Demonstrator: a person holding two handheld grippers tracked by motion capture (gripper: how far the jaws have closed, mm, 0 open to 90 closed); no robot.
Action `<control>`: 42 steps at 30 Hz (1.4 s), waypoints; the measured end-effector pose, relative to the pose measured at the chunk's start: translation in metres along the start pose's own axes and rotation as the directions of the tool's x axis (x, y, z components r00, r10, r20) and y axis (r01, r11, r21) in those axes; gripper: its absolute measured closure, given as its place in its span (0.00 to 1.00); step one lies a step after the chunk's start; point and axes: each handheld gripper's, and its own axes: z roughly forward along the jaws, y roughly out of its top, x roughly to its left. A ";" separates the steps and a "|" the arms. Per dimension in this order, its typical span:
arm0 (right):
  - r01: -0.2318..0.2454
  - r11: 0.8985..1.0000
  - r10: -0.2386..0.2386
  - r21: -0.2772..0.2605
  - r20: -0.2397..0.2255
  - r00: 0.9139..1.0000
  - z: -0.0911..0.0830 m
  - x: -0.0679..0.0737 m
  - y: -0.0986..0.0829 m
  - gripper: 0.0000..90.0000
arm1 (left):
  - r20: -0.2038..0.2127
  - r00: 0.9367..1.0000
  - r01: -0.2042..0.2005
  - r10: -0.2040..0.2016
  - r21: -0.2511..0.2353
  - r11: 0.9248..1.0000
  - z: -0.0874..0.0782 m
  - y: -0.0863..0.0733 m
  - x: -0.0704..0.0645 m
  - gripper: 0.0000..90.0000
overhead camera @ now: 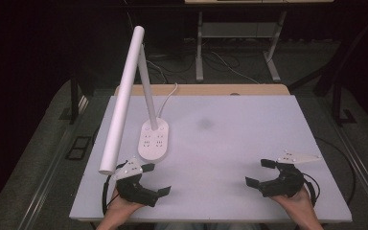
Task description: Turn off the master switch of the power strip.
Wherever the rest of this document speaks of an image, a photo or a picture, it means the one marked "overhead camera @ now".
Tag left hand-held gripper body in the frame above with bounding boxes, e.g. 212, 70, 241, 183
112, 156, 148, 205

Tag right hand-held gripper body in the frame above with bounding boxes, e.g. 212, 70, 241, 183
267, 149, 322, 198

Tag white desk lamp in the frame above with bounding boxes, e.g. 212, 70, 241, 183
98, 25, 171, 176

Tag person's left hand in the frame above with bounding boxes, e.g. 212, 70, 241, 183
103, 188, 146, 222

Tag person's right hand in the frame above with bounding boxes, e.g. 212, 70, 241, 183
269, 187, 316, 219

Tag black metal stand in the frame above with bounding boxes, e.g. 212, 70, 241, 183
287, 12, 368, 127
59, 76, 90, 126

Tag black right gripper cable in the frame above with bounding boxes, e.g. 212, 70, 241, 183
301, 172, 321, 207

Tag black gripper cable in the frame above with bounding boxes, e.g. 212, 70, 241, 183
301, 172, 321, 207
101, 160, 129, 216

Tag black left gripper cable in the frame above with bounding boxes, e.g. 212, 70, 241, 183
101, 160, 129, 216

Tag black floor cable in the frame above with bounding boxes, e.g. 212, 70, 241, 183
313, 136, 357, 206

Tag black rectangular floor frame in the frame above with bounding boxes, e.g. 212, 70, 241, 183
64, 135, 92, 161

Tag white lamp cable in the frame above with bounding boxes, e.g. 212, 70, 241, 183
156, 82, 179, 120

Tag metal floor rail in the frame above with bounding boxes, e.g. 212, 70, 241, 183
16, 95, 91, 230
315, 95, 368, 222

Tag white floor cable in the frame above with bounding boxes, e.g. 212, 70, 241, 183
209, 51, 262, 85

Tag grey metal stand frame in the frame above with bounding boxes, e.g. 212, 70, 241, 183
195, 11, 288, 84

